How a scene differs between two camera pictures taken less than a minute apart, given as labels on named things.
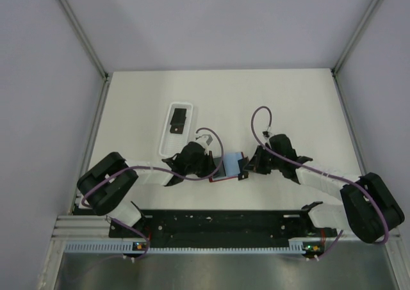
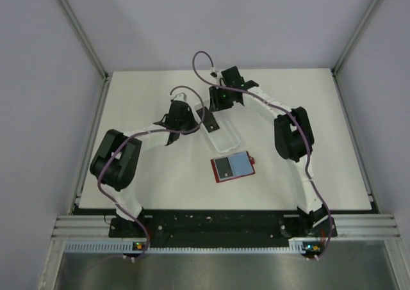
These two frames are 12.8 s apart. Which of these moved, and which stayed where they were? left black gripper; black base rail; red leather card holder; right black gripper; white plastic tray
Moved: right black gripper; white plastic tray; red leather card holder; left black gripper
Stayed: black base rail
